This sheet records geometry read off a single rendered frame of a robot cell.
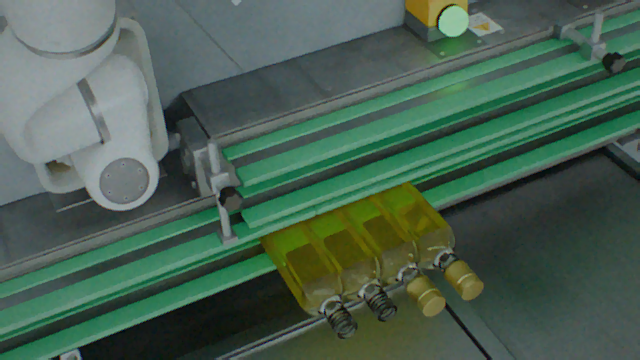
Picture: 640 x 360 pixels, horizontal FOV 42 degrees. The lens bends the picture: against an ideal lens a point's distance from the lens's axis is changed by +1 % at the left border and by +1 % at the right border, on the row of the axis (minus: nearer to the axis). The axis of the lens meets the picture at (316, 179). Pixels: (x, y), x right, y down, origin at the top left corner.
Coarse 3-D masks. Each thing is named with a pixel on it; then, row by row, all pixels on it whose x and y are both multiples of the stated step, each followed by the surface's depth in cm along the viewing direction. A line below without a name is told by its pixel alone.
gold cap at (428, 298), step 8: (416, 280) 107; (424, 280) 107; (408, 288) 107; (416, 288) 106; (424, 288) 106; (432, 288) 106; (416, 296) 106; (424, 296) 105; (432, 296) 105; (440, 296) 105; (416, 304) 107; (424, 304) 105; (432, 304) 105; (440, 304) 106; (424, 312) 105; (432, 312) 106
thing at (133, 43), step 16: (128, 32) 103; (144, 32) 101; (128, 48) 106; (144, 48) 102; (144, 64) 103; (160, 112) 108; (160, 128) 110; (160, 144) 112; (48, 176) 107; (64, 176) 110; (64, 192) 109
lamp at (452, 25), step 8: (448, 8) 122; (456, 8) 121; (440, 16) 122; (448, 16) 121; (456, 16) 121; (464, 16) 121; (440, 24) 122; (448, 24) 121; (456, 24) 121; (464, 24) 122; (448, 32) 122; (456, 32) 122
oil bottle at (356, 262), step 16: (336, 208) 117; (320, 224) 115; (336, 224) 114; (320, 240) 113; (336, 240) 112; (352, 240) 112; (336, 256) 110; (352, 256) 110; (368, 256) 109; (352, 272) 108; (368, 272) 108; (352, 288) 108
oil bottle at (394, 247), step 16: (352, 208) 116; (368, 208) 116; (384, 208) 116; (352, 224) 116; (368, 224) 114; (384, 224) 114; (400, 224) 114; (368, 240) 112; (384, 240) 111; (400, 240) 111; (384, 256) 110; (400, 256) 109; (416, 256) 110; (384, 272) 111
